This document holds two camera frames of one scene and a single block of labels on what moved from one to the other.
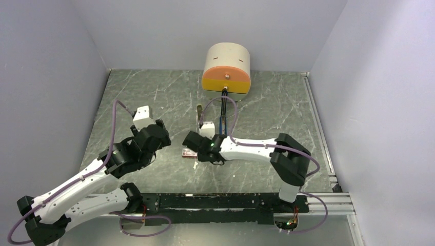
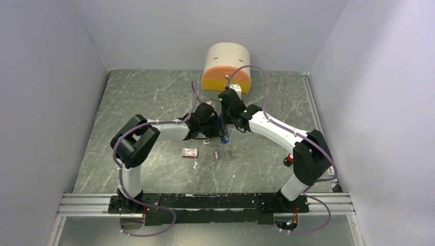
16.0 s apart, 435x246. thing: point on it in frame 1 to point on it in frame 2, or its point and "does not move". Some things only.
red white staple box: x=188 y=152 does not move
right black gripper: x=200 y=158 to x=224 y=118
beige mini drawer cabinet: x=228 y=67 does not move
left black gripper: x=165 y=140 to x=216 y=132
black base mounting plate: x=193 y=208 does not move
